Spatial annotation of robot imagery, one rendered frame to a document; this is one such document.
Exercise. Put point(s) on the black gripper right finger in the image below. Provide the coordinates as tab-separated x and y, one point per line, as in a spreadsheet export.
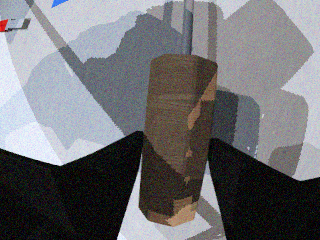
257	202

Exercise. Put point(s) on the blue flat strip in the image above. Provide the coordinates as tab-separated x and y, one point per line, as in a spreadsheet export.
57	2

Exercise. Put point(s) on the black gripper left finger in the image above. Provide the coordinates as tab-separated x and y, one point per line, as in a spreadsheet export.
87	197

